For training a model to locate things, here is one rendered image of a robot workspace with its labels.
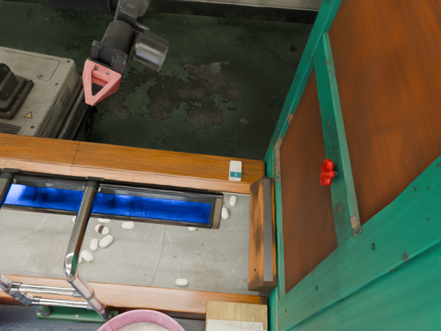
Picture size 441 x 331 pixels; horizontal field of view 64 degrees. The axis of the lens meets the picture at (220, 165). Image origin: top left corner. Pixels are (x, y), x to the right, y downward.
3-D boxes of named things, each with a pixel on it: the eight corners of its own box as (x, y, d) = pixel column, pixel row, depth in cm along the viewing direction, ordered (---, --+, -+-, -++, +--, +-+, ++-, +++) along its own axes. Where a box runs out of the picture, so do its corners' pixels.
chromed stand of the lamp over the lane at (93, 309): (62, 247, 101) (-5, 162, 64) (132, 254, 102) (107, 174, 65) (39, 319, 91) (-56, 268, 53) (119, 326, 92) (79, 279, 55)
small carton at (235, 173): (230, 163, 112) (230, 160, 110) (240, 165, 112) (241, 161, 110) (228, 180, 108) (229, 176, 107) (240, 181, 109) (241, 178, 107)
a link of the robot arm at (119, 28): (107, 33, 76) (113, 12, 72) (138, 47, 78) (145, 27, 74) (97, 54, 73) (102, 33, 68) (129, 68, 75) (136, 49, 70)
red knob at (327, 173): (315, 168, 59) (325, 153, 55) (329, 169, 59) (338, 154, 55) (318, 191, 56) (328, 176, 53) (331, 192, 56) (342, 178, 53)
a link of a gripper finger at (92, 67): (104, 125, 68) (118, 90, 73) (111, 103, 62) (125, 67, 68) (67, 111, 66) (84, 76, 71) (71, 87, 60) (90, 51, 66)
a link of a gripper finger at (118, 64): (105, 118, 66) (120, 83, 71) (113, 94, 61) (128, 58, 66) (68, 104, 64) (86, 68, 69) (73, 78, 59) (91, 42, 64)
